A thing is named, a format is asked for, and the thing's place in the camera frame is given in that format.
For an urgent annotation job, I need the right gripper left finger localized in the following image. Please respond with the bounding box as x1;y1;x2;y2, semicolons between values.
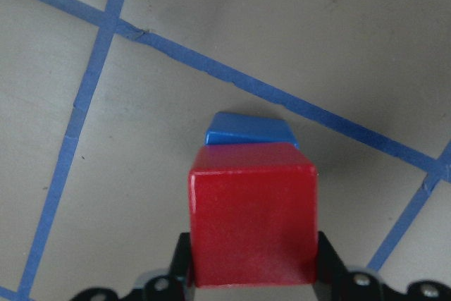
72;233;195;301

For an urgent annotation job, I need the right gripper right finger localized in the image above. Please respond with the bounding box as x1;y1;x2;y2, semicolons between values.
313;231;450;301

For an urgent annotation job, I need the red wooden block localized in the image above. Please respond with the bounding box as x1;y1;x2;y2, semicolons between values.
188;142;318;288

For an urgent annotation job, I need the blue wooden block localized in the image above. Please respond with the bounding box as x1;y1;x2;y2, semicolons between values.
204;111;299;149

